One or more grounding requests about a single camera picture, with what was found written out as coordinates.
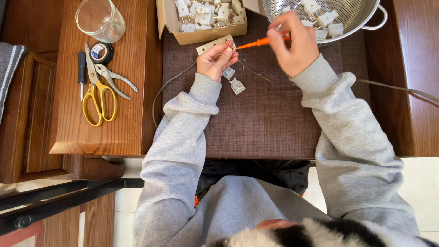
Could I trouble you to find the black metal frame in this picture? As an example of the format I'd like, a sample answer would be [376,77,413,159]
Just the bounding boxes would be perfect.
[0,178,145,236]

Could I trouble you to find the black and white fur collar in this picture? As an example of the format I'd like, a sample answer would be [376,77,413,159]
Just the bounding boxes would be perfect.
[204,217,439,247]

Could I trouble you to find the wooden side table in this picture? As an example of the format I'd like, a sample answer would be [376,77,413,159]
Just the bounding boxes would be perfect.
[49,0,164,156]

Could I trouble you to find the person's gray sweatshirt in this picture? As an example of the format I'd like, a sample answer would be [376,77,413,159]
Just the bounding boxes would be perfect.
[132,175,343,247]

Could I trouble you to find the person's right hand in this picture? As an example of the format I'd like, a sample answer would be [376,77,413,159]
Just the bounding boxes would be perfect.
[266,10,320,78]

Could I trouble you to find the clear glass jar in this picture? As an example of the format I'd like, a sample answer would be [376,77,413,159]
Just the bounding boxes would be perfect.
[75,0,126,43]

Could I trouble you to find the beige power strip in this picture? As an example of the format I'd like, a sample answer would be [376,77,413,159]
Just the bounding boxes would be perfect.
[196,34,236,56]

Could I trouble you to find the pile of white plugs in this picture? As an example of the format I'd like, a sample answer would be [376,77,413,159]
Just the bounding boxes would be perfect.
[174,0,245,33]

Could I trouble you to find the metal colander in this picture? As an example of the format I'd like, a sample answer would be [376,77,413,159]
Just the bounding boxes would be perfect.
[262,0,388,47]

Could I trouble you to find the gray electric cable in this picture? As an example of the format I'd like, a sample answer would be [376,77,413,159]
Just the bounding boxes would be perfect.
[152,59,439,128]

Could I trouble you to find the yellow handled scissors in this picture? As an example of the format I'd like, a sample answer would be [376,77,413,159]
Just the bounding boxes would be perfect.
[82,43,118,127]

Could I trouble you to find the large white plug cover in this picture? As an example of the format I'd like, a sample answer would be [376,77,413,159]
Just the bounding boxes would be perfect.
[229,78,246,95]

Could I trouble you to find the person's left hand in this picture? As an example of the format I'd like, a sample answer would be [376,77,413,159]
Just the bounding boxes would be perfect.
[196,40,239,83]

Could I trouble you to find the gray cloth with white trim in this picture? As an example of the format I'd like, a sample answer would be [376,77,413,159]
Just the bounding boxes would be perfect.
[0,42,29,125]

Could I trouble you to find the silver metal pliers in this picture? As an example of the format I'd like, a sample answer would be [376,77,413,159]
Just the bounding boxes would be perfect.
[95,64,139,101]

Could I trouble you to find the brown woven mat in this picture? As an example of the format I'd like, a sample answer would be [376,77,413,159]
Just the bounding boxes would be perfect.
[161,10,372,160]

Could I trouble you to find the black electrical tape roll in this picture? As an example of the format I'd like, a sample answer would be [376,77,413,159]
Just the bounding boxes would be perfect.
[89,41,114,66]

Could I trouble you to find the orange screwdriver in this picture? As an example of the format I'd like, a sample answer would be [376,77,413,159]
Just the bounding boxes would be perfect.
[236,32,291,51]

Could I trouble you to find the person's black trousers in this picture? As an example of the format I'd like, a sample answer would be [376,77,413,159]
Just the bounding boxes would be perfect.
[195,159,311,207]

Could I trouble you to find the cardboard box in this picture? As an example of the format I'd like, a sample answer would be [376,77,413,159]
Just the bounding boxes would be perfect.
[156,0,248,46]

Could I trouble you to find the cluster of white plugs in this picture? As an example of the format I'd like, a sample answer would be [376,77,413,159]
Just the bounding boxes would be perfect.
[281,0,344,41]

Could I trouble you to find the black handled screwdriver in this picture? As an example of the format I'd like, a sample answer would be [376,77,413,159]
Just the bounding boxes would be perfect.
[78,51,88,102]

